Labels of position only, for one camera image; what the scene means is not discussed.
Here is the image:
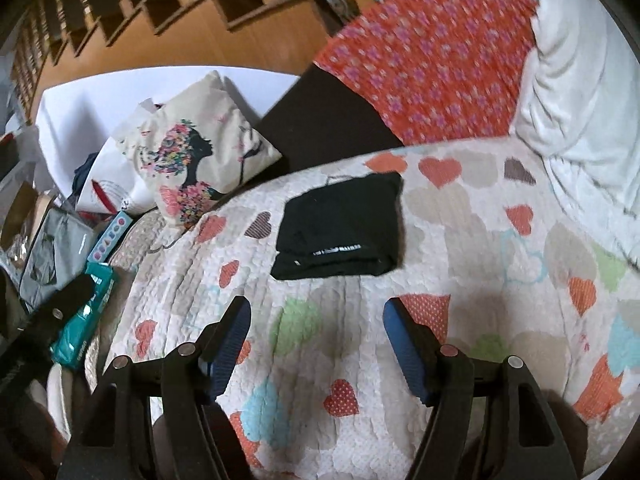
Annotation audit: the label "heart patterned quilt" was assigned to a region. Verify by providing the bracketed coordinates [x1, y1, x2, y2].
[85, 138, 639, 479]

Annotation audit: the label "wooden staircase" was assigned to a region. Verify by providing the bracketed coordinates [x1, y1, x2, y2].
[2, 0, 344, 122]

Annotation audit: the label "white crumpled cloth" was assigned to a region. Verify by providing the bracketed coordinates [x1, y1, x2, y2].
[510, 0, 639, 264]

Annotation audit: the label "light blue shapes box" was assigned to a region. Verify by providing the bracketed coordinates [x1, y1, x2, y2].
[87, 211, 132, 263]

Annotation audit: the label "black pants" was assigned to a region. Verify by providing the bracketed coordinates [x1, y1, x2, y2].
[271, 171, 402, 281]

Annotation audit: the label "dark brown cushion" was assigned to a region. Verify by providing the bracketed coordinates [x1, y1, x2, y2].
[256, 65, 402, 181]

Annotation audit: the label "red floral fabric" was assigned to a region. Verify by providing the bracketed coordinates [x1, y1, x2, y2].
[314, 0, 537, 145]

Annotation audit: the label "teal cardboard box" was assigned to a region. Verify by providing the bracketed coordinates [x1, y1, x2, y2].
[51, 261, 116, 370]

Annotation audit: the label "grey folded garment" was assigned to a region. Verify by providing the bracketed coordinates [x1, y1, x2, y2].
[18, 208, 96, 313]

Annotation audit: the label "floral lady print pillow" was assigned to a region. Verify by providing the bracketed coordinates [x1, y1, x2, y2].
[117, 70, 281, 228]

